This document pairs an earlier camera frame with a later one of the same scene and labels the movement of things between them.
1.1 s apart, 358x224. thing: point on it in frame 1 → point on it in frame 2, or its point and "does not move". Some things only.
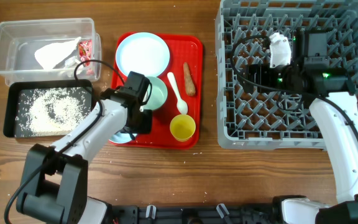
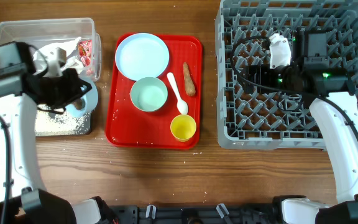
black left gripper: (145, 127) → (75, 83)
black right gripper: (261, 71) does not move
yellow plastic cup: (183, 127) does not move
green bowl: (158, 95) does not move
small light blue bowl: (122, 138) → (86, 102)
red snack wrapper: (85, 51) does not move
